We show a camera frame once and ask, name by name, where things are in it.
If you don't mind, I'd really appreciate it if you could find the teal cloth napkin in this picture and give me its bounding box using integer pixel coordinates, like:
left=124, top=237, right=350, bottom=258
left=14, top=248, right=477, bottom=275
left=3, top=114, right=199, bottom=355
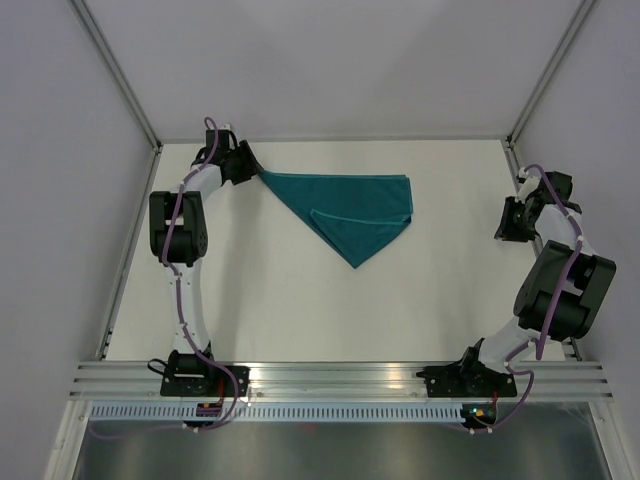
left=260, top=171, right=413, bottom=269

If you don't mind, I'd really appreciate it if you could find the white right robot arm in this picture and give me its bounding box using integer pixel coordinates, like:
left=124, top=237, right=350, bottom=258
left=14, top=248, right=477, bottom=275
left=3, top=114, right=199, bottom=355
left=456, top=165, right=616, bottom=395

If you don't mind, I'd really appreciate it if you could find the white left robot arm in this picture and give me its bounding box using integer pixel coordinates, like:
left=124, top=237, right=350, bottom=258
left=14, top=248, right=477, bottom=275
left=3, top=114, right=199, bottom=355
left=148, top=117, right=264, bottom=358

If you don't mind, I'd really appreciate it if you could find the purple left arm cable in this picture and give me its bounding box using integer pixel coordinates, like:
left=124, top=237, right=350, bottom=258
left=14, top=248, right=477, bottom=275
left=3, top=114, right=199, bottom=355
left=89, top=116, right=251, bottom=441

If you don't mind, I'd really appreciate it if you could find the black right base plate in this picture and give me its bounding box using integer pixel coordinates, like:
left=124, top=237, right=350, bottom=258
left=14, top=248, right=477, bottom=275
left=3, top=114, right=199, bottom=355
left=416, top=340, right=517, bottom=399

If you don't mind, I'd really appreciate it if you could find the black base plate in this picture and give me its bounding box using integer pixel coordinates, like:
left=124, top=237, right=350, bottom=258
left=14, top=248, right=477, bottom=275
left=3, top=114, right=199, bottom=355
left=416, top=340, right=517, bottom=399
left=147, top=350, right=250, bottom=398

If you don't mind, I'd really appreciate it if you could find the aluminium frame left post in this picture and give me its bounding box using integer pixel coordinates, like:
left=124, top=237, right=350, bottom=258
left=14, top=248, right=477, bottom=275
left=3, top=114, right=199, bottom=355
left=69, top=0, right=161, bottom=146

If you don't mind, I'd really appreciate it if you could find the aluminium frame post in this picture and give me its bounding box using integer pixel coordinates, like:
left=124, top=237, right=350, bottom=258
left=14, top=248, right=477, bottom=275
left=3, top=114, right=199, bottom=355
left=503, top=0, right=599, bottom=149
left=69, top=0, right=161, bottom=146

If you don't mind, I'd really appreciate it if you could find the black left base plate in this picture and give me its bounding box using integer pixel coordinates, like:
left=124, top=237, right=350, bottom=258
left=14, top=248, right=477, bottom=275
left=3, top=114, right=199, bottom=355
left=147, top=350, right=250, bottom=398

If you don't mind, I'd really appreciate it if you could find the aluminium frame right post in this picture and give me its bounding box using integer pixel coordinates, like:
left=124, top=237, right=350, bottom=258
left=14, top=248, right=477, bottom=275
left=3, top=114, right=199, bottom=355
left=503, top=0, right=599, bottom=149

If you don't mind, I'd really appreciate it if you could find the aluminium front rail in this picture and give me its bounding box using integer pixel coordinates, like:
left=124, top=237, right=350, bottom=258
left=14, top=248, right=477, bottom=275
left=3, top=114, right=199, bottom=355
left=67, top=361, right=613, bottom=403

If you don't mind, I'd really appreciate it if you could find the white slotted cable duct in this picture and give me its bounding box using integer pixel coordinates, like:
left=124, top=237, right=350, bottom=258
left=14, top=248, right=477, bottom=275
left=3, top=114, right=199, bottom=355
left=90, top=401, right=463, bottom=423

